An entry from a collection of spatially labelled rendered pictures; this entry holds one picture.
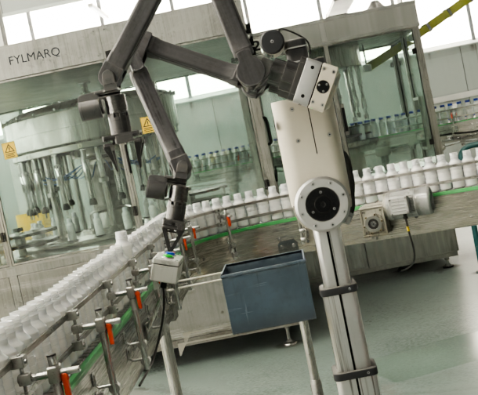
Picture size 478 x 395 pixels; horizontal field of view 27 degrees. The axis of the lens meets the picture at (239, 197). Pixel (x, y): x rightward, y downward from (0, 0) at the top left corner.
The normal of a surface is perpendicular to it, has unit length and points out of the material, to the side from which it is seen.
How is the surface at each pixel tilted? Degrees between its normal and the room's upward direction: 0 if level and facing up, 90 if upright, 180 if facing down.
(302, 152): 101
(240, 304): 90
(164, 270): 90
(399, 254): 90
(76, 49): 90
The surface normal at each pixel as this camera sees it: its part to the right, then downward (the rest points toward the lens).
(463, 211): -0.33, 0.12
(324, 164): 0.00, 0.24
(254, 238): 0.33, 0.00
